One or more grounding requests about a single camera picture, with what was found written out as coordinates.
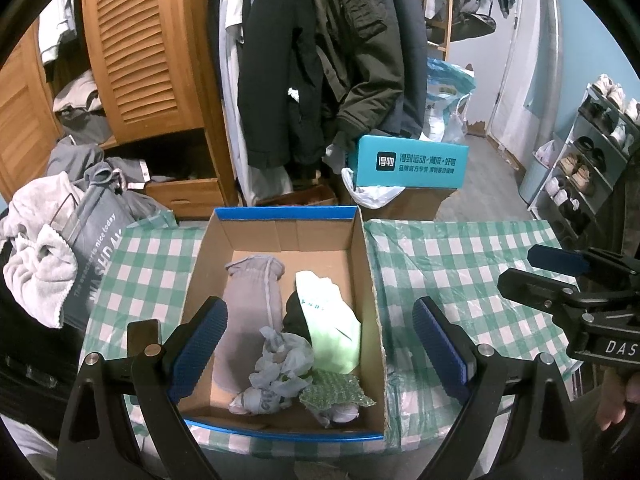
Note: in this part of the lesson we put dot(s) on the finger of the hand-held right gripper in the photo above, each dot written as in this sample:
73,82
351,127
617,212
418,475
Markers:
555,260
530,285

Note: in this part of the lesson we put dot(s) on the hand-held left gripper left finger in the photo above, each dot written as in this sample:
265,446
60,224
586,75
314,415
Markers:
200,345

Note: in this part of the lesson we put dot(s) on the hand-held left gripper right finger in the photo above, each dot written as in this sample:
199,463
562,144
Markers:
440,355

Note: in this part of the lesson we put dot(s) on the grey pants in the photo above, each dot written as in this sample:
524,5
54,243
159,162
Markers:
250,310

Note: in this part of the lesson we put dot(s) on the grey-white plastic bag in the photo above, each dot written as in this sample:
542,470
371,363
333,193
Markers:
280,365

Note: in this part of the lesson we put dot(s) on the black sock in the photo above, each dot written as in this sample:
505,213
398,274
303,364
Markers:
295,320

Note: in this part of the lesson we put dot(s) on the light green plastic bag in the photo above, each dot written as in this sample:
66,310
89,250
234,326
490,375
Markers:
330,330

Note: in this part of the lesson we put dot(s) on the pale grey sock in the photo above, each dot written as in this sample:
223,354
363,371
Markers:
342,415

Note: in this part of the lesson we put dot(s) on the blue-rimmed cardboard box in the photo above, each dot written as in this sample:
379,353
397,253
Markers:
320,240

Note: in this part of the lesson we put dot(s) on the person's right hand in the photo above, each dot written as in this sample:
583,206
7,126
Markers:
612,400

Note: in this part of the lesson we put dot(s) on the black smartphone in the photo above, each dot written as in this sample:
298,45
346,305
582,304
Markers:
142,335

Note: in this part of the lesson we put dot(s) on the light blue trash bin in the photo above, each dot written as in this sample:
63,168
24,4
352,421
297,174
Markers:
532,182

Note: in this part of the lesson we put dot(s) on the green checkered tablecloth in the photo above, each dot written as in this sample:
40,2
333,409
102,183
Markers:
440,260

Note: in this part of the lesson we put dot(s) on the group of assorted shoes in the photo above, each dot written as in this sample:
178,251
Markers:
580,170

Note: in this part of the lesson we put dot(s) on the small white bin bag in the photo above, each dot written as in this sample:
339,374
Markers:
544,152

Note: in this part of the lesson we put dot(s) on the grey shoe rack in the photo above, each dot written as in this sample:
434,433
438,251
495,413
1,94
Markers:
600,145

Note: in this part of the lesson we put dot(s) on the brown cardboard box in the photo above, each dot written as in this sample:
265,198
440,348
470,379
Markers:
415,205

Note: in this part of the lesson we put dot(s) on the grey printed tote bag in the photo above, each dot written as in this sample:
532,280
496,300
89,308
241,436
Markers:
95,250

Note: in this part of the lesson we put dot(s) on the teal shoe box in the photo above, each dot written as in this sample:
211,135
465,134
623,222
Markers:
415,160

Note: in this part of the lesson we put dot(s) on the white plastic bag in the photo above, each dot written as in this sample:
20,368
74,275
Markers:
370,195

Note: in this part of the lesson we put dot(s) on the white towel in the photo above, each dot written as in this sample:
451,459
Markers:
35,260

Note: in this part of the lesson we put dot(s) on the blue white plastic sack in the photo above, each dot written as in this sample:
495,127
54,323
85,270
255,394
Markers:
445,90

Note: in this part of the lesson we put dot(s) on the white door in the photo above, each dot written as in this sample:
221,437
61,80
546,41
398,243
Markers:
520,60

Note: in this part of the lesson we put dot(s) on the grey clothes pile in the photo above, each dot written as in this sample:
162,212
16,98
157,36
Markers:
75,160

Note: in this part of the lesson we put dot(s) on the navy hanging coat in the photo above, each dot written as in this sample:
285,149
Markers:
410,60

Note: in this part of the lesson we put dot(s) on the dark hanging bag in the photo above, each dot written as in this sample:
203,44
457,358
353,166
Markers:
470,25

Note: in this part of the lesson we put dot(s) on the white hanging shirt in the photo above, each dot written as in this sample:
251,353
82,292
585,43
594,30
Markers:
230,85

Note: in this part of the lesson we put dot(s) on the grey white folded clothes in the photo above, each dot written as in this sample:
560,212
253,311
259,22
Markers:
80,105

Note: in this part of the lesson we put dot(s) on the wooden coat rack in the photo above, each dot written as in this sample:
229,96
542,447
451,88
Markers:
446,10

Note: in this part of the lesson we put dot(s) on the black hanging jacket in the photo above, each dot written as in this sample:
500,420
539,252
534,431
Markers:
275,60

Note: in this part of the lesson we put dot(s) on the olive green hanging jacket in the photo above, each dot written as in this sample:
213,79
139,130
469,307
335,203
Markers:
360,35

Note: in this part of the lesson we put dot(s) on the wooden louvered wardrobe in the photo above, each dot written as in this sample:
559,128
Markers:
140,50

